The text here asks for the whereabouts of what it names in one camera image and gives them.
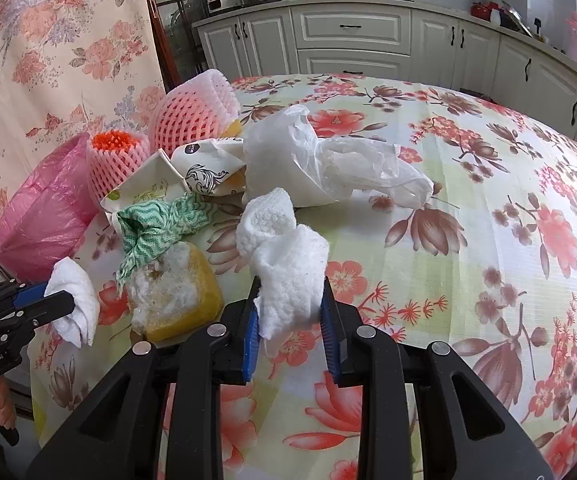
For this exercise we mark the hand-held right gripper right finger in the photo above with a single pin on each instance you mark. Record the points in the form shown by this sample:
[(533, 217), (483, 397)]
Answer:
[(329, 345)]

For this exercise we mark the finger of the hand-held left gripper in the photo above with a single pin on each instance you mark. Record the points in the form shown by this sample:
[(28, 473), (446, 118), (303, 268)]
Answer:
[(51, 306), (31, 294)]

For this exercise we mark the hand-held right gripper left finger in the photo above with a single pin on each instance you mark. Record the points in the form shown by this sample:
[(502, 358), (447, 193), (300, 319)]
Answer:
[(249, 340)]

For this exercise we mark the small white tissue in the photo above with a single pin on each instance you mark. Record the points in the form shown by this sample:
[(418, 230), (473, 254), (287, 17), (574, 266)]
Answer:
[(76, 300)]

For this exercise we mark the pink-lined trash bin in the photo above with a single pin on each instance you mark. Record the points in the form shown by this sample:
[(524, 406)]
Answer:
[(38, 220)]

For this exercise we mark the large white tissue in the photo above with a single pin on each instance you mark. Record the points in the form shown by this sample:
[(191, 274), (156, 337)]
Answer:
[(283, 270)]

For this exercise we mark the yellow sponge with stained top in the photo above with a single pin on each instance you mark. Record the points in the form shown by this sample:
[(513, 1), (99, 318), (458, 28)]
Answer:
[(178, 295)]

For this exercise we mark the pink foam net orange inside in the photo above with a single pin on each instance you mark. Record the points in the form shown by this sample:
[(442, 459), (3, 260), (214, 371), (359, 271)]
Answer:
[(116, 160)]

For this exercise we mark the white plastic bag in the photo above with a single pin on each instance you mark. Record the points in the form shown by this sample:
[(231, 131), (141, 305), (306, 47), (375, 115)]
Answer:
[(308, 160)]

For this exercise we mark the large pink foam net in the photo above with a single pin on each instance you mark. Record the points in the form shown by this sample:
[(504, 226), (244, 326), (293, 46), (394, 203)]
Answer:
[(193, 110)]

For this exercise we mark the green patterned cloth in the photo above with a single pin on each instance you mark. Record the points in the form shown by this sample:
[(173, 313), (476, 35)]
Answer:
[(153, 225)]

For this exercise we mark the crushed yellow-print paper cup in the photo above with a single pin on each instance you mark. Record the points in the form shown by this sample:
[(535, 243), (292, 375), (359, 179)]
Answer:
[(138, 185)]

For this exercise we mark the crushed black-print paper cup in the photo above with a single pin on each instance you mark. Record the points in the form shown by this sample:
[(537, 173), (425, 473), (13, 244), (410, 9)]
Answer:
[(208, 170)]

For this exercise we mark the floral tablecloth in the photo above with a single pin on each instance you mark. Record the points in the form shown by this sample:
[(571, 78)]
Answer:
[(493, 220)]

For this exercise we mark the floral curtain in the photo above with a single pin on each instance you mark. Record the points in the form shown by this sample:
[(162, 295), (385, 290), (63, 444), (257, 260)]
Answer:
[(58, 60)]

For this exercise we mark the white kitchen cabinets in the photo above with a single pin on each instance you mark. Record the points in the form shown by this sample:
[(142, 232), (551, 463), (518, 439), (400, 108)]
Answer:
[(348, 35)]

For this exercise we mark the white rice cooker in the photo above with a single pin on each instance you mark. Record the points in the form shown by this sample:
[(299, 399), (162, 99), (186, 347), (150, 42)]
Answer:
[(222, 1)]

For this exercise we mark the red kettle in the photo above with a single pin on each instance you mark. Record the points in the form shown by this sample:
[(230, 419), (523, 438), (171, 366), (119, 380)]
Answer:
[(483, 10)]

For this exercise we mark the glass door with brown frame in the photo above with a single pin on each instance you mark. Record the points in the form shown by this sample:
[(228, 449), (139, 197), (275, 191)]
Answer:
[(178, 20)]

